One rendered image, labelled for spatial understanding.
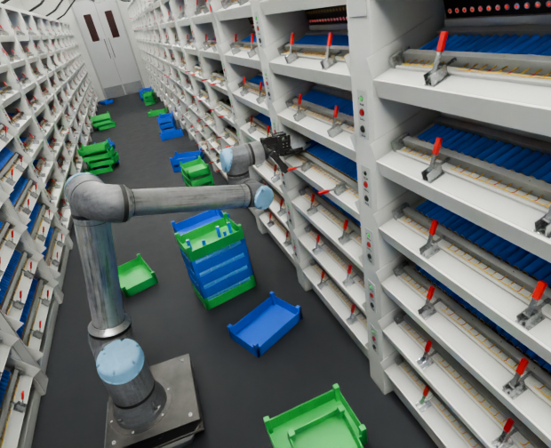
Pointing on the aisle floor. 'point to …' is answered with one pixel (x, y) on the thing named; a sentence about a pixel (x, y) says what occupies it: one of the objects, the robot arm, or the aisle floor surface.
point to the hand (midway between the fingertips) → (307, 145)
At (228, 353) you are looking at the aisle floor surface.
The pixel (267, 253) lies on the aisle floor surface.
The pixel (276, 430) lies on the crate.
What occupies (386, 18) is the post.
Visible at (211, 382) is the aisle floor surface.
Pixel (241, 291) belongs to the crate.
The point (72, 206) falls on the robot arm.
